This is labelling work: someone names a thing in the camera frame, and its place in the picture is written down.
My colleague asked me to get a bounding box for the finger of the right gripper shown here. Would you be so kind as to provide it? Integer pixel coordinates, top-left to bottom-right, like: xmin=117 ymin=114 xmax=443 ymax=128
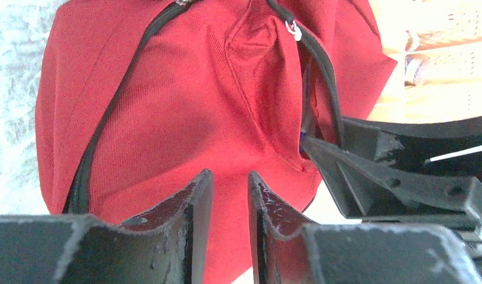
xmin=302 ymin=137 xmax=482 ymax=230
xmin=344 ymin=116 xmax=482 ymax=177

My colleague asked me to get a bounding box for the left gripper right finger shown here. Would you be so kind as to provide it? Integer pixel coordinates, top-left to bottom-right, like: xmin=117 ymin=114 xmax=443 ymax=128
xmin=248 ymin=172 xmax=482 ymax=283

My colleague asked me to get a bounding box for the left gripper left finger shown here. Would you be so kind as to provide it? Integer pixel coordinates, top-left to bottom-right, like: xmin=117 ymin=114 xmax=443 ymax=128
xmin=0 ymin=170 xmax=213 ymax=283

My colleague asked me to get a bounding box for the red backpack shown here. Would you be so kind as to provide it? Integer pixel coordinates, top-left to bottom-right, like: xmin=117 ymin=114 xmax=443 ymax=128
xmin=35 ymin=0 xmax=398 ymax=284

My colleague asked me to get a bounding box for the blue cap marker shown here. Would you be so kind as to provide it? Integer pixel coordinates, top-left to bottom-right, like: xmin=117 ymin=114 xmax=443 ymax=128
xmin=299 ymin=131 xmax=306 ymax=153

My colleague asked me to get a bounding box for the orange plastic file organizer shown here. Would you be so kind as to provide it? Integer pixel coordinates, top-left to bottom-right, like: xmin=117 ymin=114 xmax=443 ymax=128
xmin=369 ymin=1 xmax=482 ymax=123

